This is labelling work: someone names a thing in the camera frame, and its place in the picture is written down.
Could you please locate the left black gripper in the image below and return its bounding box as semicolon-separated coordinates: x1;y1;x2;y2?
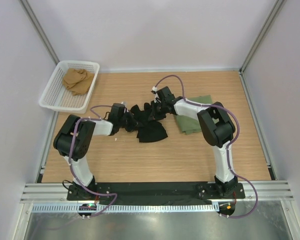
118;110;144;133

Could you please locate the black tank top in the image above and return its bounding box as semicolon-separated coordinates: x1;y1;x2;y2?
124;102;168;143

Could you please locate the green tank top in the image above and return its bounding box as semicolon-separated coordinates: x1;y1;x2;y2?
174;95;213;135

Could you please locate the white plastic basket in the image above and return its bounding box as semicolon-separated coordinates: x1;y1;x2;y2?
38;60;100;114

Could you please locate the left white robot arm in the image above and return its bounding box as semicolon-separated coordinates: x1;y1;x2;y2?
53;103;139;200

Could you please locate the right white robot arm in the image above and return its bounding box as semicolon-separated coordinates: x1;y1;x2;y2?
151;86;238;198

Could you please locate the orange garment in basket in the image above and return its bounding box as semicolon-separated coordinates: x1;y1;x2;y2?
62;68;95;96

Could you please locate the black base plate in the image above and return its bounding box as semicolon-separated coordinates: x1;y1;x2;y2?
67;181;246;204

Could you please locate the slotted grey cable duct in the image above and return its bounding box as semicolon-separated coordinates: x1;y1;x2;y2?
31;202;219;214

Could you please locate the aluminium frame rail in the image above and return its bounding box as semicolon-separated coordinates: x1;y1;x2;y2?
20;180;294;203

